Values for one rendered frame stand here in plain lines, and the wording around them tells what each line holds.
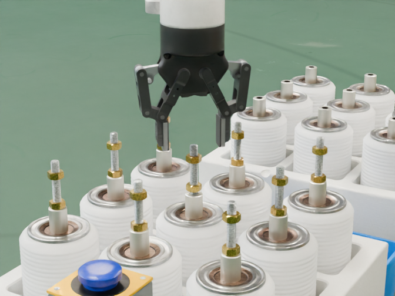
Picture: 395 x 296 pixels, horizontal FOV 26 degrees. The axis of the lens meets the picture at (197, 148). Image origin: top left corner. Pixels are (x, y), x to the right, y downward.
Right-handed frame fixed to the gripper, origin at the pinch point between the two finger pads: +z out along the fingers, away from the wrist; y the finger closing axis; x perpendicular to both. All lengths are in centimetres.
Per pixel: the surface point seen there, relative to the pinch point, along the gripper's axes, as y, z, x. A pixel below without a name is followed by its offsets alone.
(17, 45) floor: -22, 35, 209
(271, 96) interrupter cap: 24, 10, 48
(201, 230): 0.2, 10.6, -4.1
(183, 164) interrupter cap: 2.0, 10.1, 16.9
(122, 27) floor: 19, 35, 232
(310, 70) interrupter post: 34, 8, 55
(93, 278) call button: -14.7, 2.6, -28.2
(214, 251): 1.8, 13.4, -4.3
